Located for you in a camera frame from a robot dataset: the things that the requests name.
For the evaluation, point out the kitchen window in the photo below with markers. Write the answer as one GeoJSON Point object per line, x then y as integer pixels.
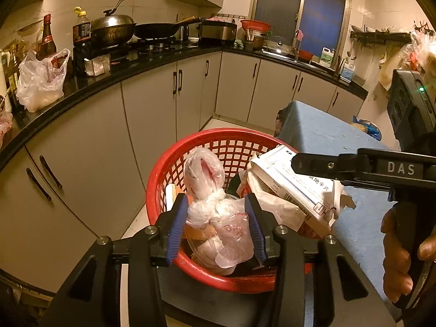
{"type": "Point", "coordinates": [323, 17]}

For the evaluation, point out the dark glass bottle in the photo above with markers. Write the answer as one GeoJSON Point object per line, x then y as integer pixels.
{"type": "Point", "coordinates": [13, 81]}

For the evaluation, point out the brown clay pot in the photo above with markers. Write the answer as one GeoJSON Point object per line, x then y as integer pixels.
{"type": "Point", "coordinates": [261, 42]}

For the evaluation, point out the steel kettle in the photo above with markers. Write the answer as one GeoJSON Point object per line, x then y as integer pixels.
{"type": "Point", "coordinates": [184, 33]}

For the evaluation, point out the pink plastic bag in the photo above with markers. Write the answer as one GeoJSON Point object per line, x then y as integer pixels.
{"type": "Point", "coordinates": [5, 126]}

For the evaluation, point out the black wall rack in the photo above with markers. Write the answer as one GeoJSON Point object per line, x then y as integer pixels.
{"type": "Point", "coordinates": [378, 35]}

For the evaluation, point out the white medicine box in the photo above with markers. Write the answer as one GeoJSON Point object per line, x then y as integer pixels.
{"type": "Point", "coordinates": [289, 184]}

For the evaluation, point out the white bottle blue label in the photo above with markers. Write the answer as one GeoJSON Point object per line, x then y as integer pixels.
{"type": "Point", "coordinates": [347, 73]}

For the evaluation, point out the black frying pan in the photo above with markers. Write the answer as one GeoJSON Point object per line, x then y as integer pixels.
{"type": "Point", "coordinates": [155, 30]}

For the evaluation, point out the grey kitchen base cabinets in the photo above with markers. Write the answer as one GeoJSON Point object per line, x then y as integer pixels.
{"type": "Point", "coordinates": [146, 109]}

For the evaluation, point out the blue tablecloth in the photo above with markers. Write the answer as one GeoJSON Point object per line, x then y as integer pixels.
{"type": "Point", "coordinates": [354, 224]}

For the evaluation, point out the red plastic basket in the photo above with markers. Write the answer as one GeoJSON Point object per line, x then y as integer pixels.
{"type": "Point", "coordinates": [235, 144]}

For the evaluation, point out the chopstick holder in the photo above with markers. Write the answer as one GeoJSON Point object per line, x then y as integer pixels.
{"type": "Point", "coordinates": [249, 46]}

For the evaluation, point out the hanging plastic bags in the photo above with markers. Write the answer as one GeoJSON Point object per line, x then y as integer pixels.
{"type": "Point", "coordinates": [420, 47]}

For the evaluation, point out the cooking oil bottle yellow cap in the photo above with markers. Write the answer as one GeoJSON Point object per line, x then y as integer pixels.
{"type": "Point", "coordinates": [81, 54]}

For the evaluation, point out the white jug green label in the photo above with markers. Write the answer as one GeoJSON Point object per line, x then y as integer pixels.
{"type": "Point", "coordinates": [327, 58]}

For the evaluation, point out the gas stove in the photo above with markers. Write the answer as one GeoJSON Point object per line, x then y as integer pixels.
{"type": "Point", "coordinates": [160, 46]}

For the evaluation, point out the clear plastic bag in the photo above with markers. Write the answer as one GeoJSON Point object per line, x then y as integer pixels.
{"type": "Point", "coordinates": [211, 211]}

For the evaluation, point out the wall hook rail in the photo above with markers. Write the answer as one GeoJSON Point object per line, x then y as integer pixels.
{"type": "Point", "coordinates": [230, 16]}

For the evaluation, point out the person's right hand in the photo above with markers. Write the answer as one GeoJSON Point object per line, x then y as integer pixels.
{"type": "Point", "coordinates": [397, 262]}

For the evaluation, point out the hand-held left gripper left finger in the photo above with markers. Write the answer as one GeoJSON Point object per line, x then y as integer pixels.
{"type": "Point", "coordinates": [177, 231]}

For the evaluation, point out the dark sauce bottle red label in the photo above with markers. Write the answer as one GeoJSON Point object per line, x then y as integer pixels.
{"type": "Point", "coordinates": [47, 41]}

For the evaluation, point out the red bowl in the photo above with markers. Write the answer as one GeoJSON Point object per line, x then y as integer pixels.
{"type": "Point", "coordinates": [306, 55]}

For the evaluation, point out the red colander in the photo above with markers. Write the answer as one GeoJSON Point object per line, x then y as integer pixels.
{"type": "Point", "coordinates": [255, 26]}

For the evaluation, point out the white plastic bag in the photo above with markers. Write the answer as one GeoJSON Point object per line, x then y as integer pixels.
{"type": "Point", "coordinates": [37, 88]}

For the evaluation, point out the steel electric cooker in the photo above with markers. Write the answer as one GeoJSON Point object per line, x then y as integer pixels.
{"type": "Point", "coordinates": [216, 33]}

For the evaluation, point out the blue plastic bag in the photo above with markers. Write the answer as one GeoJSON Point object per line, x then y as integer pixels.
{"type": "Point", "coordinates": [369, 127]}

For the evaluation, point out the steel wok with lid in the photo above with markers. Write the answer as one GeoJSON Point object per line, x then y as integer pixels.
{"type": "Point", "coordinates": [112, 30]}

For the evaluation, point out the white paper box packet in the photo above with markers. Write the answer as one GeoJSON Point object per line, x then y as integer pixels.
{"type": "Point", "coordinates": [272, 207]}

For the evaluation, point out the glass pot lid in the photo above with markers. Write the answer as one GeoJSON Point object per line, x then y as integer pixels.
{"type": "Point", "coordinates": [279, 46]}

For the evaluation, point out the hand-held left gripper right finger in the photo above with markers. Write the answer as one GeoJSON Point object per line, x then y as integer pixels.
{"type": "Point", "coordinates": [254, 231]}

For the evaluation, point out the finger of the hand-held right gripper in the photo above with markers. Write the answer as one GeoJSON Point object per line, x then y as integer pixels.
{"type": "Point", "coordinates": [323, 166]}

